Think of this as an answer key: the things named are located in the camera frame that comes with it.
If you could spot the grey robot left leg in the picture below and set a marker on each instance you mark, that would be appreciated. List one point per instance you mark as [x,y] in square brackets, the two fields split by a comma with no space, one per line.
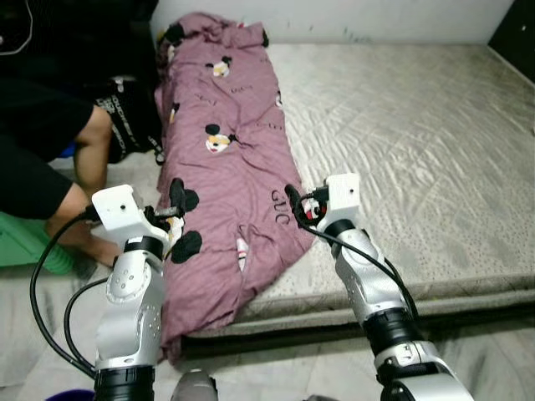
[194,388]

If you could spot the grey robot right leg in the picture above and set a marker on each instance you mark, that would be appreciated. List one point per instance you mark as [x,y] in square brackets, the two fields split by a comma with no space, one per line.
[319,398]

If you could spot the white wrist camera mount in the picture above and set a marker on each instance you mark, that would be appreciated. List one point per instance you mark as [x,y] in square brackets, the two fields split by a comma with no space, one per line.
[343,196]
[121,213]

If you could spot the grey robot leg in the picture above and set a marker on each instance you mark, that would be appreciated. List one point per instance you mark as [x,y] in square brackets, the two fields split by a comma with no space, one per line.
[319,398]
[194,388]

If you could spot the green plastic stool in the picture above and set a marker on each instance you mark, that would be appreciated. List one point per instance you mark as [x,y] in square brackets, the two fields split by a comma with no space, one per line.
[25,242]

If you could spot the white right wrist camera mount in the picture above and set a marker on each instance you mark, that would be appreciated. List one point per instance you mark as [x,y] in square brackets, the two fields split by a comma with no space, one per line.
[343,196]

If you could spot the person in black clothes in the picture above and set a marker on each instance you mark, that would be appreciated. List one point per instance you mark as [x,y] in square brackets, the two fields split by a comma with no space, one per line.
[42,117]

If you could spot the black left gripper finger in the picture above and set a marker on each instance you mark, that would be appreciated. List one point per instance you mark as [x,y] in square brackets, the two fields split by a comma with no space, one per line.
[178,196]

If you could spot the dark tufted headboard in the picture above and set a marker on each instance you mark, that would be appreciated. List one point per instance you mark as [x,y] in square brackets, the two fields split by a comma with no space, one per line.
[514,33]

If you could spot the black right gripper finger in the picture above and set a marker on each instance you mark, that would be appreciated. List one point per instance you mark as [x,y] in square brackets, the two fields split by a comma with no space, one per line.
[293,202]

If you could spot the dark bed base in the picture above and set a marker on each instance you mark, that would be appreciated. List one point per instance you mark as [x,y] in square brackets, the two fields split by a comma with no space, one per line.
[267,334]

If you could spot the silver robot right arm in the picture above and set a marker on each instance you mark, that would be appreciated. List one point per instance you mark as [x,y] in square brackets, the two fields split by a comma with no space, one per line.
[376,292]

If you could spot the white patterned mattress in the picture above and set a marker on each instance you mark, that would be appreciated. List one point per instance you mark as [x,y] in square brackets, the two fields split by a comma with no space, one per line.
[401,150]

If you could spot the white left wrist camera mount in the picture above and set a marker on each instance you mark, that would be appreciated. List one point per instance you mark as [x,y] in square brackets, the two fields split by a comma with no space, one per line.
[121,213]

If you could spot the black bag white lettering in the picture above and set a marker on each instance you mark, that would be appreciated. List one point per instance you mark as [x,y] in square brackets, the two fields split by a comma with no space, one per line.
[129,117]

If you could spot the mauve cartoon print blanket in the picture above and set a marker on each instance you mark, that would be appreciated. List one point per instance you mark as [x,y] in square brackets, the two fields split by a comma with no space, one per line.
[226,109]

